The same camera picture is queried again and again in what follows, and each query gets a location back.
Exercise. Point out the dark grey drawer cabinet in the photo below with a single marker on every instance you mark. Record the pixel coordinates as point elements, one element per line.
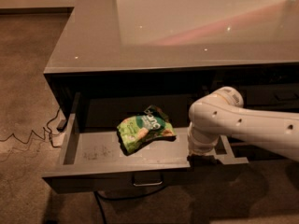
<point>139,48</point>

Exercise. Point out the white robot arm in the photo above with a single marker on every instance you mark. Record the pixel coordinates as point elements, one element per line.
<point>222,113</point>

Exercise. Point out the green snack bag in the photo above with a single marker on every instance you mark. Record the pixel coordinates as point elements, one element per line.
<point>138,131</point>

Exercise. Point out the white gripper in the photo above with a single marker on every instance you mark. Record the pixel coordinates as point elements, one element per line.
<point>202,146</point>

